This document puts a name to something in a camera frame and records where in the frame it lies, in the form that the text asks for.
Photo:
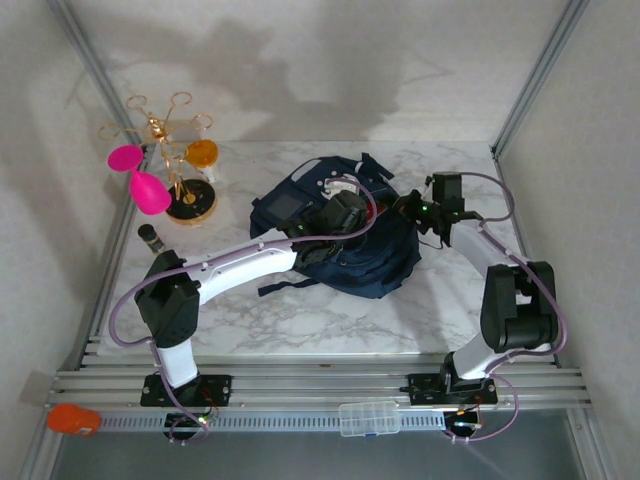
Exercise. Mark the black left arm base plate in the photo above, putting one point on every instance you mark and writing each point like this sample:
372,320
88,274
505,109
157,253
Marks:
220,390

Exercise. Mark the clear plastic organizer box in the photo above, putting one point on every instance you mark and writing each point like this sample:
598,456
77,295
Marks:
370,419

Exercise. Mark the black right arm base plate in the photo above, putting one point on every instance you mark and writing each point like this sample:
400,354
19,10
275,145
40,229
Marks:
422,390

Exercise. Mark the aluminium side rail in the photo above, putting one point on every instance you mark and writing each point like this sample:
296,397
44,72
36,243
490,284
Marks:
115,250
520,225

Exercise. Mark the aluminium mounting rail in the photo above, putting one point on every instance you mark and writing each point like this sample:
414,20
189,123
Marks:
320,387

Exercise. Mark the pink plastic wine glass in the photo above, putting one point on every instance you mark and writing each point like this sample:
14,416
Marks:
150,192
125,156

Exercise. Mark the orange plastic cup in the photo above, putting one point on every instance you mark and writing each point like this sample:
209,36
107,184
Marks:
72,420

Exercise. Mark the navy blue school backpack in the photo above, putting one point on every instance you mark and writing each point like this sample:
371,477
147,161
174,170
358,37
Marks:
385,260

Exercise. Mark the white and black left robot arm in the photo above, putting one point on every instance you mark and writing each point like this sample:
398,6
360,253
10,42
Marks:
240,265

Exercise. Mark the small dark bottle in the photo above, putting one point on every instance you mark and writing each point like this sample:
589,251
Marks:
151,239

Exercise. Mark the aluminium frame post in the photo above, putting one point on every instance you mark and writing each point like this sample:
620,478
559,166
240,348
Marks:
100,75
538,75

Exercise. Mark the orange plastic wine glass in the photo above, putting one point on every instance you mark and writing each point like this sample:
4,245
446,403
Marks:
202,152

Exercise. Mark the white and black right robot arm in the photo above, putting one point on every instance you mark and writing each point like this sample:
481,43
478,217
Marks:
520,310

